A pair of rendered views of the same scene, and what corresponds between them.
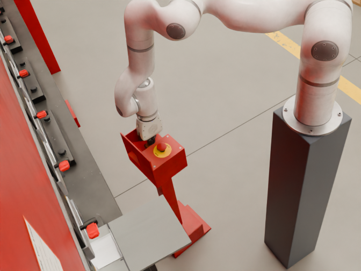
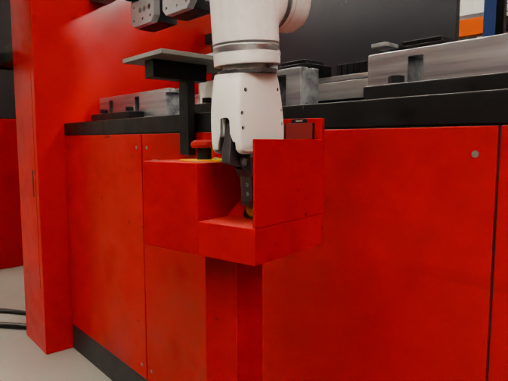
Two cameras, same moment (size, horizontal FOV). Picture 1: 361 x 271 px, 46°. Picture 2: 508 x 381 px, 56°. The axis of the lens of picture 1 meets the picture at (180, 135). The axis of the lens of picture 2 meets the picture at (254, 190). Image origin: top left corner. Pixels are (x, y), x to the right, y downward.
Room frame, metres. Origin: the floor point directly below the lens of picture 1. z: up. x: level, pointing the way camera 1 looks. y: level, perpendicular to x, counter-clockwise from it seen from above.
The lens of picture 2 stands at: (1.72, -0.11, 0.81)
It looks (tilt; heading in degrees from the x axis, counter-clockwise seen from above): 6 degrees down; 159
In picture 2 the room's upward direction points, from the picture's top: straight up
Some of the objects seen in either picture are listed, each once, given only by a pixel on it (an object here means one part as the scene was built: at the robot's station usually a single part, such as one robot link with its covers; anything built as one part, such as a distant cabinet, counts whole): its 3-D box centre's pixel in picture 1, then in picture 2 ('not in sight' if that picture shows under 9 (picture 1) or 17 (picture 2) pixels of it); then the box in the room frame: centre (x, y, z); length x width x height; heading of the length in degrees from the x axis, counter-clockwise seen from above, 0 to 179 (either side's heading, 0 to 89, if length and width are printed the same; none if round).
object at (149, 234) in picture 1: (136, 240); (190, 62); (0.57, 0.18, 1.00); 0.26 x 0.18 x 0.01; 110
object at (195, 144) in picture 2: (161, 148); (204, 152); (1.04, 0.08, 0.79); 0.04 x 0.04 x 0.04
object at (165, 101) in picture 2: not in sight; (137, 108); (0.00, 0.13, 0.92); 0.50 x 0.06 x 0.10; 20
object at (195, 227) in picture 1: (180, 225); not in sight; (1.09, 0.09, 0.06); 0.25 x 0.20 x 0.12; 121
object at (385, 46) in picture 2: not in sight; (413, 48); (0.84, 0.61, 1.01); 0.26 x 0.12 x 0.05; 110
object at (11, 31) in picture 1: (9, 34); not in sight; (1.86, 0.74, 0.89); 0.30 x 0.05 x 0.03; 20
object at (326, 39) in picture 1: (324, 48); not in sight; (0.87, -0.43, 1.30); 0.19 x 0.12 x 0.24; 156
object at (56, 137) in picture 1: (56, 138); (450, 89); (1.11, 0.47, 0.89); 0.30 x 0.05 x 0.03; 20
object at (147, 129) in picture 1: (148, 122); (249, 108); (1.14, 0.12, 0.85); 0.10 x 0.07 x 0.11; 121
